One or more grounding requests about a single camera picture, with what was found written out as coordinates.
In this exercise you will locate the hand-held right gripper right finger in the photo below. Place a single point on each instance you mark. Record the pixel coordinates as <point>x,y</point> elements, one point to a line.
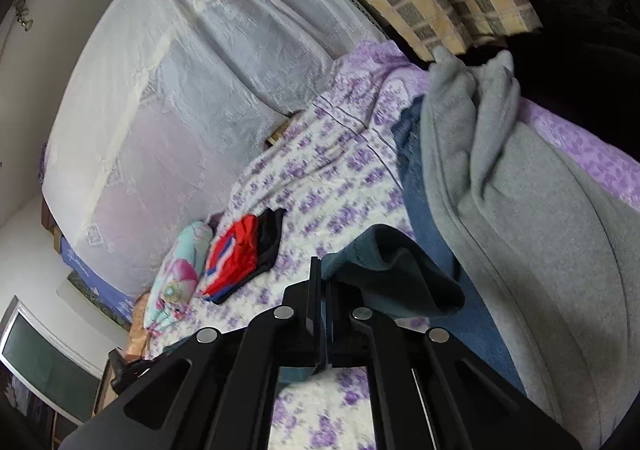
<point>328,325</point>

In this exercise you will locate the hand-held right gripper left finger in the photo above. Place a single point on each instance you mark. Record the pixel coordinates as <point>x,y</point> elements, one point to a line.
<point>314,295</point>

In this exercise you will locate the teal pants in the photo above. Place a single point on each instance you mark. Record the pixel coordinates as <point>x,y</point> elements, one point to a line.
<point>400,270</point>

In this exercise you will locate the blue denim pants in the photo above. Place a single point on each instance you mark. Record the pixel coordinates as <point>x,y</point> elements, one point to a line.
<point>425,210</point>

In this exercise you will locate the grey pants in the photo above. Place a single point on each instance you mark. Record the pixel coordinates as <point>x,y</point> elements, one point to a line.
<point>525,230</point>

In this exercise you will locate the black folded garment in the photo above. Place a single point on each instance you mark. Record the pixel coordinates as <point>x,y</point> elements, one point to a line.
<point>270,235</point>

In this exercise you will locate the red blue white folded garment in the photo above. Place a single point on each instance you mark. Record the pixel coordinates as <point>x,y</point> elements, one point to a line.
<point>235,255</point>

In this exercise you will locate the purple floral bed sheet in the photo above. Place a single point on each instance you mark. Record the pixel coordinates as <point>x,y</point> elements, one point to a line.
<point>320,170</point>

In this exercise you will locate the floral folded quilt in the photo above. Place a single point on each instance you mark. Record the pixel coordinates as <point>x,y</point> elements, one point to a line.
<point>177,275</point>

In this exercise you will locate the orange blanket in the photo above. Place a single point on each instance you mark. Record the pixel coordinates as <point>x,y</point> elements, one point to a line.
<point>135,330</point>

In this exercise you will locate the black object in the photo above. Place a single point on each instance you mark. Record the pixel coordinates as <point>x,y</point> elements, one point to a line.
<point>125,370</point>

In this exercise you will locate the blue cloth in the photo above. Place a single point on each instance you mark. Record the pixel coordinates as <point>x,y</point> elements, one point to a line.
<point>95,275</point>

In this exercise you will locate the white lace curtain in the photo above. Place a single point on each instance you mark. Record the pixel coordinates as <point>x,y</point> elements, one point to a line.
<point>190,80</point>

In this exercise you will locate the television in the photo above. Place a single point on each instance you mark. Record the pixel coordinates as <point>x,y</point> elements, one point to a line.
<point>45,360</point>

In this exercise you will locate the dark cloth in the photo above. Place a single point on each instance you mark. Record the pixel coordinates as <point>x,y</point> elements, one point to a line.
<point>575,40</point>

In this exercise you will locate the wooden bed frame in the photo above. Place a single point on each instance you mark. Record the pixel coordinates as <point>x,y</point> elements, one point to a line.
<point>278,131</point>

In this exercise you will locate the metal wall hook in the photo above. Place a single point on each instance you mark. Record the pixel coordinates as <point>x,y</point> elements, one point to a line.
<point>23,15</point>

